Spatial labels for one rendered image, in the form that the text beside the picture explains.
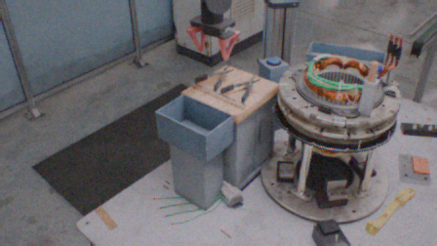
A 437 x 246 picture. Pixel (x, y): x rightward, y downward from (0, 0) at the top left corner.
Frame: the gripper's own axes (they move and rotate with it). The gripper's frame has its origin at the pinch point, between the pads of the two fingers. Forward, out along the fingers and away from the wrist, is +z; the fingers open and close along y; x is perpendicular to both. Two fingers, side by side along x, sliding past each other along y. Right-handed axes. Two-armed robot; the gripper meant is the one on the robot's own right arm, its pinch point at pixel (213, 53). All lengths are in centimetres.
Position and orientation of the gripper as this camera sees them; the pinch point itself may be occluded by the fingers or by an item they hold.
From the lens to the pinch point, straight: 110.2
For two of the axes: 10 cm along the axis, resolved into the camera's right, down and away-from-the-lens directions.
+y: 7.9, 3.4, -5.1
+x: 6.2, -4.7, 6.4
